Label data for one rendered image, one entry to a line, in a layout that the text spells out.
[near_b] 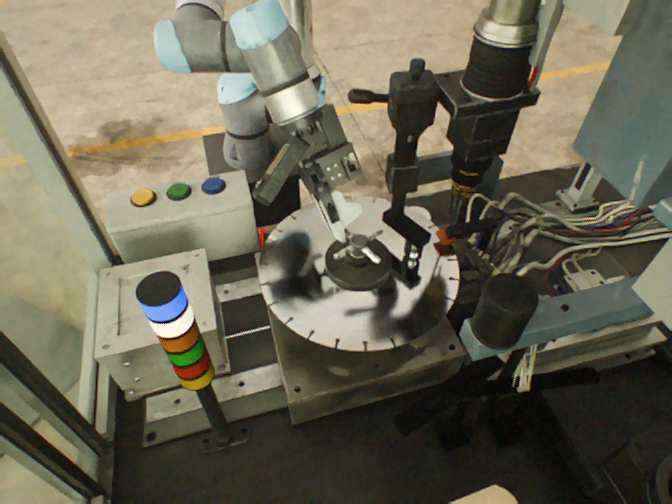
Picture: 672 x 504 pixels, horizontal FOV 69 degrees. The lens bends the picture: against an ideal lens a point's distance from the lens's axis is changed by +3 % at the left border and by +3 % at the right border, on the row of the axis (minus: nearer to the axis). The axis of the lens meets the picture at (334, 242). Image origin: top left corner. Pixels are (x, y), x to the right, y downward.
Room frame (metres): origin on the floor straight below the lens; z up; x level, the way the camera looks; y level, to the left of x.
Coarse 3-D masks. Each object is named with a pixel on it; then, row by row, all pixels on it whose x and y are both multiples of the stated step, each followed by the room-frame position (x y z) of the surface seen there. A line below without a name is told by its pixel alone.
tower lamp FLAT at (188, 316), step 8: (184, 312) 0.29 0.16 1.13; (192, 312) 0.30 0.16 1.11; (176, 320) 0.28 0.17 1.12; (184, 320) 0.28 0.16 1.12; (192, 320) 0.29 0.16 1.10; (160, 328) 0.27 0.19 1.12; (168, 328) 0.27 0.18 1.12; (176, 328) 0.28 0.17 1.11; (184, 328) 0.28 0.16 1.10; (160, 336) 0.28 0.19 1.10; (168, 336) 0.27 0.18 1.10; (176, 336) 0.28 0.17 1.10
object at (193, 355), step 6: (198, 342) 0.29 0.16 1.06; (192, 348) 0.28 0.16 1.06; (198, 348) 0.29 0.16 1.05; (204, 348) 0.30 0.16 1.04; (168, 354) 0.28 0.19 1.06; (174, 354) 0.27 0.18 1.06; (180, 354) 0.27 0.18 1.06; (186, 354) 0.28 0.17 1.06; (192, 354) 0.28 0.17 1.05; (198, 354) 0.28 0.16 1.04; (174, 360) 0.28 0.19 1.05; (180, 360) 0.27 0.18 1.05; (186, 360) 0.28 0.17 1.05; (192, 360) 0.28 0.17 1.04; (198, 360) 0.28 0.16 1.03; (180, 366) 0.27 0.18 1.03
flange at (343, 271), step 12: (336, 240) 0.55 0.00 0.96; (348, 240) 0.55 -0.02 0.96; (372, 240) 0.55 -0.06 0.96; (336, 252) 0.52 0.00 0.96; (372, 252) 0.52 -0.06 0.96; (384, 252) 0.52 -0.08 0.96; (336, 264) 0.49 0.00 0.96; (348, 264) 0.49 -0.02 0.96; (360, 264) 0.48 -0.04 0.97; (372, 264) 0.49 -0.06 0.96; (384, 264) 0.49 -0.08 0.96; (336, 276) 0.47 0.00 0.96; (348, 276) 0.47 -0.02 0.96; (360, 276) 0.47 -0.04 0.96; (372, 276) 0.47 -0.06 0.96; (384, 276) 0.47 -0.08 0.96; (360, 288) 0.45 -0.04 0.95
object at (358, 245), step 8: (344, 232) 0.53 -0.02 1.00; (376, 232) 0.53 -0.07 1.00; (352, 240) 0.51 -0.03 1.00; (360, 240) 0.51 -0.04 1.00; (368, 240) 0.51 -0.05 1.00; (344, 248) 0.49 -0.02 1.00; (352, 248) 0.49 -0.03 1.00; (360, 248) 0.49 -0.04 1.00; (368, 248) 0.49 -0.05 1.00; (336, 256) 0.48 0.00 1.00; (352, 256) 0.50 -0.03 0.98; (360, 256) 0.49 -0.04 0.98; (368, 256) 0.48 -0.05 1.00; (376, 256) 0.48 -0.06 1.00
